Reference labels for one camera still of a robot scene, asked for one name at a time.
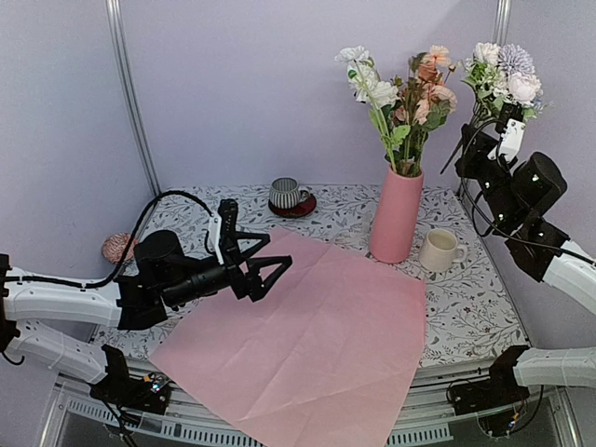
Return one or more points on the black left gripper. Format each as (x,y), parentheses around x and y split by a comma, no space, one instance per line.
(250,283)

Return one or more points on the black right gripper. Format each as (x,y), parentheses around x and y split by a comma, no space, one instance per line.
(474,152)

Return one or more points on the pink wrapping paper sheet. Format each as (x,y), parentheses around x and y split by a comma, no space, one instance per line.
(336,313)

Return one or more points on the peach rose flower stem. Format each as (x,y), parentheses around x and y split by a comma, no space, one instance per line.
(432,110)

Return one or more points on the green leafy white stem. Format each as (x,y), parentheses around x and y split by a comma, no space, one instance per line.
(523,85)

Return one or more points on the dusty orange rose stem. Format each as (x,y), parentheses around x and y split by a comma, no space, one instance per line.
(420,76)

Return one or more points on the peach blossom flower stem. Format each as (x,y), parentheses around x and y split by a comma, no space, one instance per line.
(439,55)

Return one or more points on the white peony flower stem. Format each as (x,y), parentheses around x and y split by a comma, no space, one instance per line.
(383,94)

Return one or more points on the white blossom flower stem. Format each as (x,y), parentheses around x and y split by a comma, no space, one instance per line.
(362,77)

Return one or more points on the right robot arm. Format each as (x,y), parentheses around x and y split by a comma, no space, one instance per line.
(551,278)

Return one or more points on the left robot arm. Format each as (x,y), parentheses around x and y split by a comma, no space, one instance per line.
(31,311)

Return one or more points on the tall pink vase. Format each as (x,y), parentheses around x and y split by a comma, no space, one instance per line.
(395,219)

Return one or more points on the dark red saucer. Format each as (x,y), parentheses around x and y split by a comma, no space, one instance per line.
(301,210)

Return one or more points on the striped ceramic cup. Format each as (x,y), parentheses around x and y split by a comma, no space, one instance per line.
(286,193)

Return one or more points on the white coffee mug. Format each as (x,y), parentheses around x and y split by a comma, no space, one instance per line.
(441,250)

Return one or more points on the floral patterned tablecloth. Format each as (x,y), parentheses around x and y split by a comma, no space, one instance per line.
(470,317)

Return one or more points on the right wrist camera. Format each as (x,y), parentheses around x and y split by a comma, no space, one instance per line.
(511,128)

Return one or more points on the right aluminium frame post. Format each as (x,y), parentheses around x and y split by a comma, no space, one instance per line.
(500,21)

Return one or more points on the aluminium frame post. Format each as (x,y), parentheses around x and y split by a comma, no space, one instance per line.
(500,21)
(117,31)

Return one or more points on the left aluminium frame post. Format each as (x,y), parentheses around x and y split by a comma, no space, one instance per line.
(117,31)

